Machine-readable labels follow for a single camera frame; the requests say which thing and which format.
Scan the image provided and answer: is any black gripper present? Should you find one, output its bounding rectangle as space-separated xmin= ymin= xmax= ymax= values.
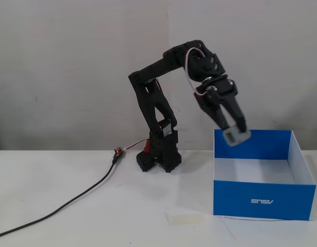
xmin=193 ymin=74 xmax=248 ymax=135

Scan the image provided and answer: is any clear tape strip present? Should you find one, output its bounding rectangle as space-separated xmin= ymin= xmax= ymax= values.
xmin=166 ymin=215 xmax=205 ymax=225

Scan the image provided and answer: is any gray cube block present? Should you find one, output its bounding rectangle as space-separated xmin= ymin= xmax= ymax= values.
xmin=222 ymin=125 xmax=252 ymax=147

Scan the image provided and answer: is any white red board wire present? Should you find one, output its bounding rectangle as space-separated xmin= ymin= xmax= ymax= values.
xmin=121 ymin=138 xmax=148 ymax=152

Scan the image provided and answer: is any white red gripper servo cable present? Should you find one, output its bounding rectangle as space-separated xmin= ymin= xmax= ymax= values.
xmin=184 ymin=47 xmax=213 ymax=98

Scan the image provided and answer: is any black power cable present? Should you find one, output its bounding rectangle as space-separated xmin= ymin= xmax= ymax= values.
xmin=0 ymin=153 xmax=120 ymax=239

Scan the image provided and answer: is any blue white cardboard box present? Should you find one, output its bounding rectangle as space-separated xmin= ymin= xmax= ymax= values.
xmin=213 ymin=129 xmax=316 ymax=221

